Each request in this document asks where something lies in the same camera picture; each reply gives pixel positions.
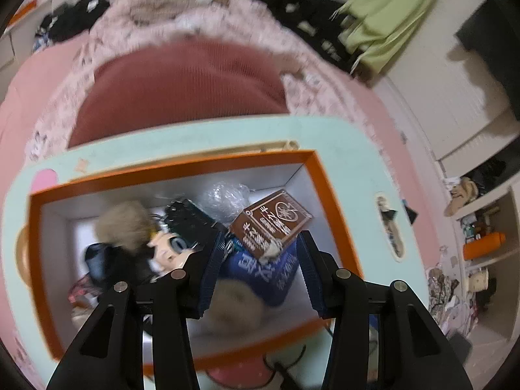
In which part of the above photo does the black clothes pile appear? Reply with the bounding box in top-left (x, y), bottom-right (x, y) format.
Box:
top-left (38, 0), bottom-right (110, 43)
top-left (254, 0), bottom-right (366, 74)

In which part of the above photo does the blue tin box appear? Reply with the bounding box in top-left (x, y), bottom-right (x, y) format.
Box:
top-left (217, 248), bottom-right (301, 307)

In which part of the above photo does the clear plastic bag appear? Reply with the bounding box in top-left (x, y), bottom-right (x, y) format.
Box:
top-left (201, 183), bottom-right (254, 228)

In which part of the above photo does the green hanging cloth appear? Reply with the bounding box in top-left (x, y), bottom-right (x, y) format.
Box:
top-left (333, 0), bottom-right (451, 78)

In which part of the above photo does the white fur ball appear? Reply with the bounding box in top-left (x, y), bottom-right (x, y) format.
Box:
top-left (203, 278), bottom-right (265, 334)

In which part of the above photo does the red corduroy pillow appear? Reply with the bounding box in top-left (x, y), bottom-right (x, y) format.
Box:
top-left (67, 36), bottom-right (291, 149)

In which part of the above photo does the black hanging garment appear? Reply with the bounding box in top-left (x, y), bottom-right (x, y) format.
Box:
top-left (455, 0), bottom-right (520, 123)

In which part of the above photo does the small orange storage box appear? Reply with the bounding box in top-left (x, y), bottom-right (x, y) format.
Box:
top-left (10, 0), bottom-right (39, 27)

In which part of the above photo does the orange bottle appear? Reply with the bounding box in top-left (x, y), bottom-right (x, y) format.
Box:
top-left (463, 231), bottom-right (508, 260)

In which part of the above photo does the white desk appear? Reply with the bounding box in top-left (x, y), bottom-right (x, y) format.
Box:
top-left (0, 0), bottom-right (53, 70)

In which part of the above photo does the orange cardboard box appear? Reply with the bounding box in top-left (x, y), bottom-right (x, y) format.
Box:
top-left (28, 150), bottom-right (364, 378)

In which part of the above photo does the beige fleece cloth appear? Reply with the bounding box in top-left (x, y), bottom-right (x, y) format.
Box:
top-left (130, 0), bottom-right (253, 21)

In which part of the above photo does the beige plush cloth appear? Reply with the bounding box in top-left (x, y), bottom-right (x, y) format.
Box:
top-left (443, 179), bottom-right (480, 217)

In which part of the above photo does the brown fur ball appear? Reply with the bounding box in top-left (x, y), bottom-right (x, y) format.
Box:
top-left (95, 202), bottom-right (153, 250)

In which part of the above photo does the pink floral blanket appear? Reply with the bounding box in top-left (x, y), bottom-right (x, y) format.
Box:
top-left (24, 0), bottom-right (366, 163)

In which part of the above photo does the cartoon doll figurine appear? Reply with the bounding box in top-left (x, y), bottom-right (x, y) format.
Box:
top-left (146, 229), bottom-right (196, 273)

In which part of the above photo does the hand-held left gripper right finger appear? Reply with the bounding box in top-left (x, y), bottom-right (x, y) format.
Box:
top-left (298, 231), bottom-right (474, 390)

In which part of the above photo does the black cable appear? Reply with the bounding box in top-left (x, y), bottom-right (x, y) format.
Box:
top-left (260, 343), bottom-right (313, 390)

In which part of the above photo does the black toy car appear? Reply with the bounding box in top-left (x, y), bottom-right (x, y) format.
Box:
top-left (162, 199), bottom-right (222, 248)

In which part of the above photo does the brown card box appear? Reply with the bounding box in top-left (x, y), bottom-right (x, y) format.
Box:
top-left (229, 190), bottom-right (313, 261)

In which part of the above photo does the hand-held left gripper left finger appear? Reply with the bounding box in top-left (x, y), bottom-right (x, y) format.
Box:
top-left (46, 231), bottom-right (227, 390)

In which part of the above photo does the white shelf unit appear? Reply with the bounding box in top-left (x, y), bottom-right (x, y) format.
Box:
top-left (431, 130), bottom-right (520, 334)

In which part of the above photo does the pink bed sheet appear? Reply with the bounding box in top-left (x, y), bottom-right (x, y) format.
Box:
top-left (0, 41), bottom-right (448, 374)

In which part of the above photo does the cream cup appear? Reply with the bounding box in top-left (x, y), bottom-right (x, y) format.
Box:
top-left (467, 270), bottom-right (490, 293)

